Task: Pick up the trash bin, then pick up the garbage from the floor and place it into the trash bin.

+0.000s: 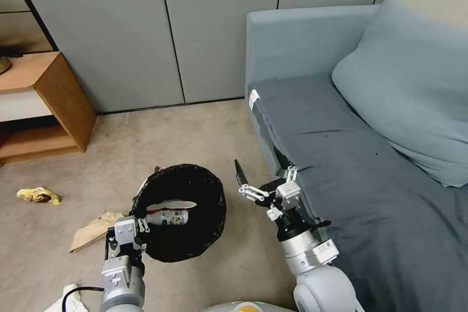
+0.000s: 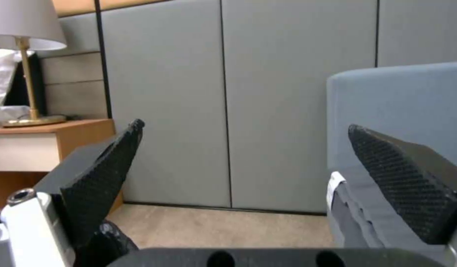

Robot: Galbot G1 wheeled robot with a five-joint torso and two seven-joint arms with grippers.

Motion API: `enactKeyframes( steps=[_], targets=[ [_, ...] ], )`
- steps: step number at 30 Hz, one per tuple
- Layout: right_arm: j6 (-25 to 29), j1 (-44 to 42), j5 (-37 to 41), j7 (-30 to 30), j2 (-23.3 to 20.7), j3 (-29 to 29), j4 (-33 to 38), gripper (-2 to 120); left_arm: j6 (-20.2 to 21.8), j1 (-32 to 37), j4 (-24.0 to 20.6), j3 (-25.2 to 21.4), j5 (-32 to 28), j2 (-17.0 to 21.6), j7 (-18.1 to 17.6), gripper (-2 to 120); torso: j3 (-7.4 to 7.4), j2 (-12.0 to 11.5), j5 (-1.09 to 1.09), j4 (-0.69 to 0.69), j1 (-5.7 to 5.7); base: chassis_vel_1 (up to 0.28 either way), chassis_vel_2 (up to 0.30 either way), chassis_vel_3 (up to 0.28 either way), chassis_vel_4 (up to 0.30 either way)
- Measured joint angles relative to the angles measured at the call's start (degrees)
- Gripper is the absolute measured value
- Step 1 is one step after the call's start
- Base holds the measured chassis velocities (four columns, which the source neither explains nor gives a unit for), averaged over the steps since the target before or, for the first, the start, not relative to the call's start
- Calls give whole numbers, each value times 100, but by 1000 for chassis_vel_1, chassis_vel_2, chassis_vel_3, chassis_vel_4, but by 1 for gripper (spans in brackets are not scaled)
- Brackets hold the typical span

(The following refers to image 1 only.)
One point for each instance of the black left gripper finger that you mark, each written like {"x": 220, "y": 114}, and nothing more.
{"x": 143, "y": 246}
{"x": 143, "y": 225}

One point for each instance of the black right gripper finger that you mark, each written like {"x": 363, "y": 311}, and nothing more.
{"x": 251, "y": 191}
{"x": 291, "y": 175}

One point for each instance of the black round trash bin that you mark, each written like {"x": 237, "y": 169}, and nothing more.
{"x": 204, "y": 224}

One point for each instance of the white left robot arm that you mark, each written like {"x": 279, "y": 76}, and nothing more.
{"x": 120, "y": 282}

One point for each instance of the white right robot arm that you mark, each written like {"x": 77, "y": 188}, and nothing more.
{"x": 314, "y": 275}

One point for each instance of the white labelled plastic bottle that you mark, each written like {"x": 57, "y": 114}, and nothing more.
{"x": 170, "y": 217}

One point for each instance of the brown paper bag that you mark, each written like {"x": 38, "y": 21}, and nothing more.
{"x": 91, "y": 233}

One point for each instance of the dark grey sofa cover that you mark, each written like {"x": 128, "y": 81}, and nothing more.
{"x": 365, "y": 198}

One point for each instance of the white sofa tag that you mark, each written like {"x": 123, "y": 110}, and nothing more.
{"x": 254, "y": 99}

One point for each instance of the white robot front shell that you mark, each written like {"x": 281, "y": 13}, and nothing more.
{"x": 245, "y": 307}

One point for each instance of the yellow snack wrapper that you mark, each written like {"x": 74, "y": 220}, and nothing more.
{"x": 36, "y": 195}

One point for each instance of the grey-blue fabric sofa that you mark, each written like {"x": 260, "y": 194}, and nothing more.
{"x": 292, "y": 45}

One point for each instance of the wooden side table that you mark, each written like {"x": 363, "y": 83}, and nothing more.
{"x": 62, "y": 100}

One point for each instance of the grey-blue sofa pillow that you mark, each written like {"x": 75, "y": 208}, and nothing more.
{"x": 413, "y": 89}

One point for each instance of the white table drawer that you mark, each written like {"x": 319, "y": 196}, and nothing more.
{"x": 20, "y": 105}

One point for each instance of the beige round object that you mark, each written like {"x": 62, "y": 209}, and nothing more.
{"x": 4, "y": 66}

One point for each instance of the black-framed shelf unit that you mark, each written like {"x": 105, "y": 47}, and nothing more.
{"x": 25, "y": 8}

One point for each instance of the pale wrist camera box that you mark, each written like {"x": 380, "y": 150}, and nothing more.
{"x": 125, "y": 231}
{"x": 289, "y": 194}

